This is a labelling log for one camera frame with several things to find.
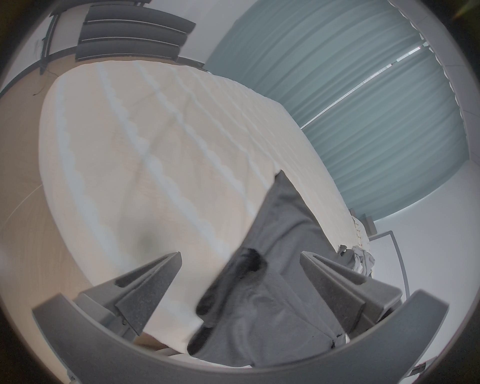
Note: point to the grey bedside table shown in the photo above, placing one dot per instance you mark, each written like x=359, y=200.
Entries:
x=369, y=224

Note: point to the black dressing table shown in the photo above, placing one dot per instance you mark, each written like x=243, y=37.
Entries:
x=52, y=30

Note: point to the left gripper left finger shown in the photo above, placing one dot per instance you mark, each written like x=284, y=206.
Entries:
x=142, y=296

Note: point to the white printed pillow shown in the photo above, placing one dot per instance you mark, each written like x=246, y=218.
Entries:
x=359, y=228

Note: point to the pile of clothes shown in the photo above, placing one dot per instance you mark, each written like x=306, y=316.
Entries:
x=358, y=258

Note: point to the black T-shirt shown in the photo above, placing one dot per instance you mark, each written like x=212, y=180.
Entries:
x=270, y=307

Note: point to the blue-green curtain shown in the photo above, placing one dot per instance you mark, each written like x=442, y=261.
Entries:
x=393, y=150
x=300, y=56

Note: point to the bed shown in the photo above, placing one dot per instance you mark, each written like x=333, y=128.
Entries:
x=150, y=168

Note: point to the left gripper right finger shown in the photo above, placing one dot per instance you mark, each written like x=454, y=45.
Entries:
x=352, y=300

